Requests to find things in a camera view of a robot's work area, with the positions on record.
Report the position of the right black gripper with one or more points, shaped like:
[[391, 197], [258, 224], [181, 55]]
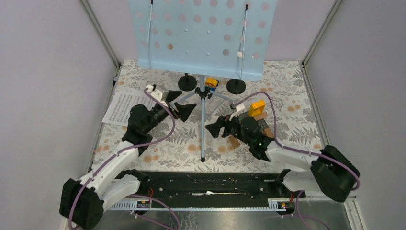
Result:
[[214, 128]]

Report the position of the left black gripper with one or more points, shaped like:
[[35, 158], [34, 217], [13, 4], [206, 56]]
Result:
[[183, 110]]

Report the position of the sheet music page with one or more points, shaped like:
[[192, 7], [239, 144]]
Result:
[[118, 111]]

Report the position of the light blue music stand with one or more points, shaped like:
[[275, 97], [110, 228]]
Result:
[[219, 38]]

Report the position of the yellow toy block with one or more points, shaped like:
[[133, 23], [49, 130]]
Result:
[[256, 108]]

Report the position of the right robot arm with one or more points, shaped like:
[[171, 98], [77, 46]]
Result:
[[327, 171]]

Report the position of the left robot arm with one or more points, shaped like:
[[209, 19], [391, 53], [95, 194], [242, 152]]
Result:
[[85, 200]]

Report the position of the floral table mat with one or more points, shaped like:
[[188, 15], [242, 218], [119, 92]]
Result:
[[184, 149]]

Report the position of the tan wooden block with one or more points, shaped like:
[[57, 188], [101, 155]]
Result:
[[234, 143]]

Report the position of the blue yellow toy figure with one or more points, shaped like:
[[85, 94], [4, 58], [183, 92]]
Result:
[[211, 83]]

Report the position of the right black microphone stand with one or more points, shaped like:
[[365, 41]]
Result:
[[236, 86]]

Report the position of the beige wooden block on plate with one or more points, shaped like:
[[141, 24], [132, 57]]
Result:
[[261, 116]]

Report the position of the brown wooden block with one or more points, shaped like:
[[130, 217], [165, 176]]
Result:
[[267, 131]]

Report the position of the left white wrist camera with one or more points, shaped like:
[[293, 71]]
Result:
[[158, 92]]

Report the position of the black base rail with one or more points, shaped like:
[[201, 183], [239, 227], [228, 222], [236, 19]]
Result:
[[212, 189]]

